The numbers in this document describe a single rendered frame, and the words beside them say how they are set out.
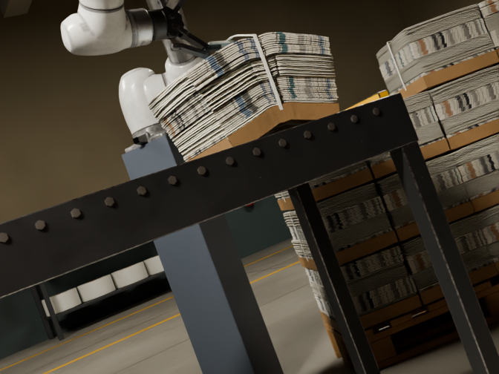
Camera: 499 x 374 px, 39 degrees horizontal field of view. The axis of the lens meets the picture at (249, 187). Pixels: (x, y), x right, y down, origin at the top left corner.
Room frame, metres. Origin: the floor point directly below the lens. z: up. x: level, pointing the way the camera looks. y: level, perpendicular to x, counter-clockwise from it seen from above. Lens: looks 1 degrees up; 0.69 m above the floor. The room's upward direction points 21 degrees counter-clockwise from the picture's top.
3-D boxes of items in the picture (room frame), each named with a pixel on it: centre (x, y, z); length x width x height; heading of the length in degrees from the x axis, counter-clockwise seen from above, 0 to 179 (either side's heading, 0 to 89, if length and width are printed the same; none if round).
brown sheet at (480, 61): (2.65, -0.81, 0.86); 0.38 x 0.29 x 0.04; 7
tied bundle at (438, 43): (2.65, -0.82, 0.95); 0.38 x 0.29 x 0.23; 7
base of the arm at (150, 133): (2.54, 0.26, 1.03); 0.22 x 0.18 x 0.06; 155
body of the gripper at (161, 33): (1.76, 0.05, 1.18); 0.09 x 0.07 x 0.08; 118
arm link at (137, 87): (2.56, 0.24, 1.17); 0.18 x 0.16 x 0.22; 91
